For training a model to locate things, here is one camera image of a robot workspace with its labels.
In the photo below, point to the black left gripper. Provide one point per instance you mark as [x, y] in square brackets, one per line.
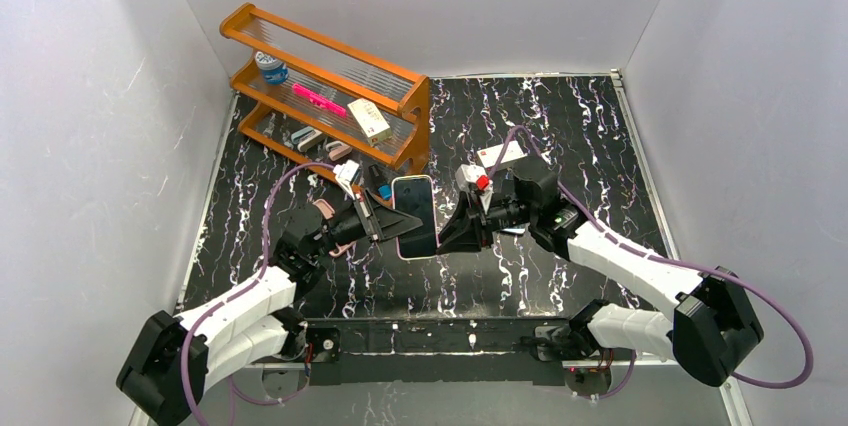
[365, 219]

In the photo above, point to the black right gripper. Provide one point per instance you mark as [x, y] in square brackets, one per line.
[477, 219]

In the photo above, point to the phone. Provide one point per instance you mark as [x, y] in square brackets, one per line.
[514, 230]
[413, 195]

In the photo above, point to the pink phone case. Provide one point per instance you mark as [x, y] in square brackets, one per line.
[328, 212]

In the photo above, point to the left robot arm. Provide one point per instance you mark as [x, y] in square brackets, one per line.
[177, 358]

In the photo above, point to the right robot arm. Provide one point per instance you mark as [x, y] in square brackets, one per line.
[702, 320]

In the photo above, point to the black blue small bottle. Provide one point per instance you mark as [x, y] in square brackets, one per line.
[380, 182]

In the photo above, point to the white red flat box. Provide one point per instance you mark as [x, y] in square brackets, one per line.
[500, 156]

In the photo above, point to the pink white stapler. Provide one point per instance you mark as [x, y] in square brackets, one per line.
[337, 150]

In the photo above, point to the white yellow small box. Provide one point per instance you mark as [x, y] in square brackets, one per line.
[371, 121]

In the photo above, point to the pink highlighter pen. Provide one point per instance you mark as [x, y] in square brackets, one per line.
[318, 100]

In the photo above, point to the orange wooden shelf rack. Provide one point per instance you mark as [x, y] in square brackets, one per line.
[324, 77]

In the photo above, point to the blue white round jar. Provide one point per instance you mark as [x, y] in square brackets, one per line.
[273, 70]

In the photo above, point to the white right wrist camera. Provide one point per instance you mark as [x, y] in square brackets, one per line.
[473, 180]

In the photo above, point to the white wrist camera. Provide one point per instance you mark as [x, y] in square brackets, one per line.
[346, 176]
[473, 180]

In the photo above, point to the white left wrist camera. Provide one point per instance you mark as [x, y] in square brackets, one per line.
[346, 176]

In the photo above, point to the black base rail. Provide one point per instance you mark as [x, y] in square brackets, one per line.
[428, 350]

